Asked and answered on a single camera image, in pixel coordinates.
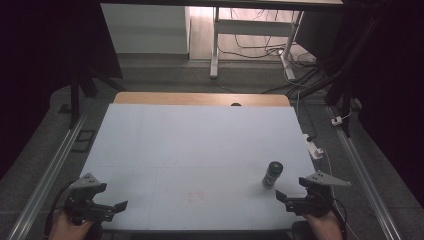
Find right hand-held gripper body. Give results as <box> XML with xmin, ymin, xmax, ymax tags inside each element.
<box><xmin>285</xmin><ymin>170</ymin><xmax>352</xmax><ymax>218</ymax></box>

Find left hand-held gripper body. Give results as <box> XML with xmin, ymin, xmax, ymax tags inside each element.
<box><xmin>63</xmin><ymin>172</ymin><xmax>115</xmax><ymax>225</ymax></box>

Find small jar with dark lid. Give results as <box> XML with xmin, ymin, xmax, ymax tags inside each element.
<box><xmin>261</xmin><ymin>160</ymin><xmax>284</xmax><ymax>190</ymax></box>

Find person's right hand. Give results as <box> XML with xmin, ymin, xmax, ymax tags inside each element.
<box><xmin>302</xmin><ymin>209</ymin><xmax>344</xmax><ymax>240</ymax></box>

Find person's left hand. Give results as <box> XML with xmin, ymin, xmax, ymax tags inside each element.
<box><xmin>48</xmin><ymin>211</ymin><xmax>95</xmax><ymax>240</ymax></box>

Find white connector on table edge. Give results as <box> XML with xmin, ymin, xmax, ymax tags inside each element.
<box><xmin>302</xmin><ymin>133</ymin><xmax>325</xmax><ymax>162</ymax></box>

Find white table mat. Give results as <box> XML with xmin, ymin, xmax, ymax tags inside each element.
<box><xmin>79</xmin><ymin>102</ymin><xmax>316</xmax><ymax>232</ymax></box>

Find black metal stand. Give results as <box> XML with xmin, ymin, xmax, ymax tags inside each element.
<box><xmin>299</xmin><ymin>13</ymin><xmax>384</xmax><ymax>138</ymax></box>
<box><xmin>68</xmin><ymin>64</ymin><xmax>128</xmax><ymax>130</ymax></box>

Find wooden table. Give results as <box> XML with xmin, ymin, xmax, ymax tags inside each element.
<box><xmin>112</xmin><ymin>91</ymin><xmax>292</xmax><ymax>108</ymax></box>

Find black curtain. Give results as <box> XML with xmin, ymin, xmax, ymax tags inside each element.
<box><xmin>294</xmin><ymin>0</ymin><xmax>424</xmax><ymax>208</ymax></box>
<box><xmin>0</xmin><ymin>0</ymin><xmax>124</xmax><ymax>181</ymax></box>

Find white cabinet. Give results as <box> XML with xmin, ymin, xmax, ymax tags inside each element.
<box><xmin>100</xmin><ymin>3</ymin><xmax>192</xmax><ymax>56</ymax></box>

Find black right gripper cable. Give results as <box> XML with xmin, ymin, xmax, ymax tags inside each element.
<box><xmin>328</xmin><ymin>186</ymin><xmax>350</xmax><ymax>240</ymax></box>

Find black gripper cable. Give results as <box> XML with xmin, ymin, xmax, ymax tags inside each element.
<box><xmin>328</xmin><ymin>186</ymin><xmax>350</xmax><ymax>240</ymax></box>
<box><xmin>44</xmin><ymin>179</ymin><xmax>78</xmax><ymax>240</ymax></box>

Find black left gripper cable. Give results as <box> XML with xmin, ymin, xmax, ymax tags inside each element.
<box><xmin>44</xmin><ymin>179</ymin><xmax>78</xmax><ymax>240</ymax></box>

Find aluminium floor rail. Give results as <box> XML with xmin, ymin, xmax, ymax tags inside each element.
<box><xmin>6</xmin><ymin>113</ymin><xmax>88</xmax><ymax>240</ymax></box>
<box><xmin>325</xmin><ymin>105</ymin><xmax>403</xmax><ymax>240</ymax></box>

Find tangle of floor cables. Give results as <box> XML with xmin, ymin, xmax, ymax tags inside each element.
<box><xmin>218</xmin><ymin>8</ymin><xmax>318</xmax><ymax>94</ymax></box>

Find white desk frame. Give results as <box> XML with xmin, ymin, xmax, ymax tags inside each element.
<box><xmin>209</xmin><ymin>6</ymin><xmax>305</xmax><ymax>81</ymax></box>

